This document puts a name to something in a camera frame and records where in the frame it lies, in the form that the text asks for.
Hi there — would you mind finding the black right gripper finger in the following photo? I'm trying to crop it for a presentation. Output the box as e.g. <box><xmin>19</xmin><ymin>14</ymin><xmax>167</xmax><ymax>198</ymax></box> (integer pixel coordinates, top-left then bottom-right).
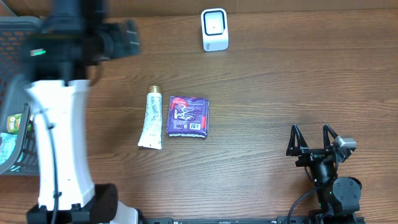
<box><xmin>286</xmin><ymin>124</ymin><xmax>308</xmax><ymax>156</ymax></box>
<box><xmin>323</xmin><ymin>124</ymin><xmax>338</xmax><ymax>149</ymax></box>

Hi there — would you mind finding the white tube gold cap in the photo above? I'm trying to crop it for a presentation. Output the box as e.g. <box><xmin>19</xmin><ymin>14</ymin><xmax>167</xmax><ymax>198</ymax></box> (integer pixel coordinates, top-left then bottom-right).
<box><xmin>137</xmin><ymin>86</ymin><xmax>162</xmax><ymax>150</ymax></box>

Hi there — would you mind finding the purple sanitary pad pack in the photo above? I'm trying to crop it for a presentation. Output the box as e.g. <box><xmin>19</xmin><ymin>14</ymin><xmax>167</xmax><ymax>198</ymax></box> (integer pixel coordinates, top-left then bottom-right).
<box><xmin>167</xmin><ymin>96</ymin><xmax>210</xmax><ymax>138</ymax></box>

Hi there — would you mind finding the green gold snack pouch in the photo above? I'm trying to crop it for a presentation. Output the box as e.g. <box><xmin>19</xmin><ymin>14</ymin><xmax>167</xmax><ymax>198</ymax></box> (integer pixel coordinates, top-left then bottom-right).
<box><xmin>6</xmin><ymin>113</ymin><xmax>33</xmax><ymax>134</ymax></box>

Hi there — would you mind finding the teal wet wipes pack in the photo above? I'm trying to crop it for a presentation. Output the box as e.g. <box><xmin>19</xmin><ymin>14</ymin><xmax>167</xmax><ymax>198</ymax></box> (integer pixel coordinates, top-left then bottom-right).
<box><xmin>1</xmin><ymin>133</ymin><xmax>24</xmax><ymax>172</ymax></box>

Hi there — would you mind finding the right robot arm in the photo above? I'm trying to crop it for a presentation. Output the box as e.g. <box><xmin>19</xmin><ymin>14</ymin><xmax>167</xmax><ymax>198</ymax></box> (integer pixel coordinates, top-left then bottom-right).
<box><xmin>280</xmin><ymin>124</ymin><xmax>365</xmax><ymax>223</ymax></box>

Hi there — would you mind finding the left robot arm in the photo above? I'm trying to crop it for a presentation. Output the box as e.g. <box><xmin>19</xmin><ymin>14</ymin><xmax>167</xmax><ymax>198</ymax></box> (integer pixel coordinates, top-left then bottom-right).
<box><xmin>22</xmin><ymin>1</ymin><xmax>144</xmax><ymax>224</ymax></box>

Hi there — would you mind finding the white barcode scanner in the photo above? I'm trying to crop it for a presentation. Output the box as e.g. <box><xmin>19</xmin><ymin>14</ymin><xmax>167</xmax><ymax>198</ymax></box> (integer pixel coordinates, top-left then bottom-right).
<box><xmin>201</xmin><ymin>8</ymin><xmax>229</xmax><ymax>52</ymax></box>

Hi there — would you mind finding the dark grey plastic basket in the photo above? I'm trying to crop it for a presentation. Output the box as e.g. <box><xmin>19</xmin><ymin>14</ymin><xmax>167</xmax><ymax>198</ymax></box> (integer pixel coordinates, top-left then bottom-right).
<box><xmin>1</xmin><ymin>16</ymin><xmax>40</xmax><ymax>176</ymax></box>

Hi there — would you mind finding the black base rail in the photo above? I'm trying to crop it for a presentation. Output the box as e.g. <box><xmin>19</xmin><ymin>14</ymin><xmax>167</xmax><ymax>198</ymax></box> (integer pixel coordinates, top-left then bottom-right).
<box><xmin>144</xmin><ymin>216</ymin><xmax>365</xmax><ymax>224</ymax></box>

